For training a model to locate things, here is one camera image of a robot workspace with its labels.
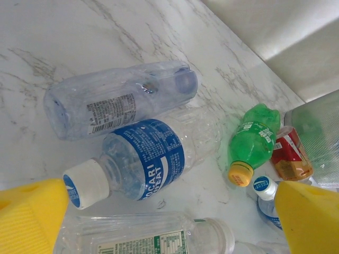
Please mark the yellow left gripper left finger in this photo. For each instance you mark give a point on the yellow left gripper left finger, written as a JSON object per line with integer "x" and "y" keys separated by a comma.
{"x": 29, "y": 219}

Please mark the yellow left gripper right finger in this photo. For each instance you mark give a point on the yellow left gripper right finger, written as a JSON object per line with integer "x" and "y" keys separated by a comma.
{"x": 310, "y": 222}

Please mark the small Pocari Sweat bottle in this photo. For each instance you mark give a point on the small Pocari Sweat bottle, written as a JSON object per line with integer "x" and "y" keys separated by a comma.
{"x": 265, "y": 185}

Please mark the green bottle yellow cap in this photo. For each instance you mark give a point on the green bottle yellow cap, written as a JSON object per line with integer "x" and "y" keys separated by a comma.
{"x": 251, "y": 143}

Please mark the clear bottle green label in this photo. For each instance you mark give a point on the clear bottle green label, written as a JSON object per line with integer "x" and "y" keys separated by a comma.
{"x": 132, "y": 232}

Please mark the large Pocari Sweat bottle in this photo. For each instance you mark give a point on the large Pocari Sweat bottle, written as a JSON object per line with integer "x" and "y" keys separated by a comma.
{"x": 148, "y": 158}

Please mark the bluish bottle blue cap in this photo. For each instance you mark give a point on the bluish bottle blue cap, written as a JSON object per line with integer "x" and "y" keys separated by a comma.
{"x": 106, "y": 100}

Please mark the translucent plastic bin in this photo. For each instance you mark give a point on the translucent plastic bin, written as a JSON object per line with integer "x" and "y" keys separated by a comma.
{"x": 317, "y": 132}

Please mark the red label tea bottle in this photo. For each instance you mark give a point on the red label tea bottle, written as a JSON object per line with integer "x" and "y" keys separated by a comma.
{"x": 286, "y": 153}

